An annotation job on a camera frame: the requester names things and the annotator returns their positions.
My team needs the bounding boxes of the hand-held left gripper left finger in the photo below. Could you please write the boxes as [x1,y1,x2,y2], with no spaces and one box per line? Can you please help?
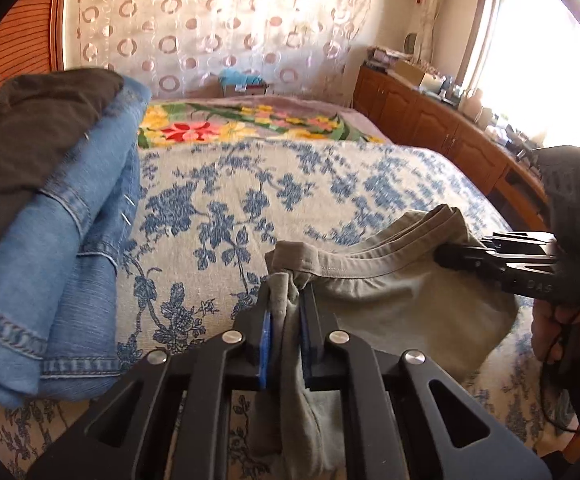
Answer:
[27,280,275,480]

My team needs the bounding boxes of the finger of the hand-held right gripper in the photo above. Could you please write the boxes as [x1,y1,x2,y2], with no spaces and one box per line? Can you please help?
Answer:
[485,232,559,257]
[434,243,510,274]

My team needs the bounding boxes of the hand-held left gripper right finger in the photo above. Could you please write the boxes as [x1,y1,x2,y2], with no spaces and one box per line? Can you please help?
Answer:
[297,282,553,480]

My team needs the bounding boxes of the grey-green pants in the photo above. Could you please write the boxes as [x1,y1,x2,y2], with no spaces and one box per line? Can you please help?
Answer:
[247,204,518,471]

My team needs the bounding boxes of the folded black pants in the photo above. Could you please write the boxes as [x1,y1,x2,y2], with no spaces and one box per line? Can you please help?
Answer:
[0,67,125,286]

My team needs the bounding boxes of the person's right hand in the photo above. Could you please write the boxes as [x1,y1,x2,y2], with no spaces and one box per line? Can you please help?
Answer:
[530,302,580,362]

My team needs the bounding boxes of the wooden side cabinet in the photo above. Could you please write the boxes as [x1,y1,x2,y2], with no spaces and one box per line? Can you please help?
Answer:
[352,62,551,233]

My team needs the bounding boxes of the blue floral bedspread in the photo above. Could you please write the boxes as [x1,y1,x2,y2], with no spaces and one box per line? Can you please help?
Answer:
[0,137,578,480]

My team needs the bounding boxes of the folded blue jeans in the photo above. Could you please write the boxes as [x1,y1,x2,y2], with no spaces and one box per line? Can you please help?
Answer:
[40,145,145,402]
[0,77,153,408]

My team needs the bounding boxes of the wooden-framed window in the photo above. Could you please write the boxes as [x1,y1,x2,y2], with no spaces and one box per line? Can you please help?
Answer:
[462,0,580,161]

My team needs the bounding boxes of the open cardboard box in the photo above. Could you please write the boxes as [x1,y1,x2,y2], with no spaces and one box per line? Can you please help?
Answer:
[395,60,439,89]

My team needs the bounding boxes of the stack of papers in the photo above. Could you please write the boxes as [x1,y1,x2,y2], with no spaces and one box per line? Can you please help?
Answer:
[367,46,411,69]

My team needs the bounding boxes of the colourful floral blanket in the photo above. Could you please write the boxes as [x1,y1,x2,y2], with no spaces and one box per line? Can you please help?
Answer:
[137,96,393,150]

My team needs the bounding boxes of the pale window curtain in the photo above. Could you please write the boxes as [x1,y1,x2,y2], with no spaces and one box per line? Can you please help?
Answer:
[412,0,454,62]

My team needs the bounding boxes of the circle-patterned sheer curtain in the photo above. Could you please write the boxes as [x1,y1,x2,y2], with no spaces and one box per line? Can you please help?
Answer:
[64,0,375,106]

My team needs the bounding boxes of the wooden slatted wardrobe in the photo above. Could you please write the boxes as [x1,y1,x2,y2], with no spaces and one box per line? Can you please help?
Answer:
[0,0,70,131]

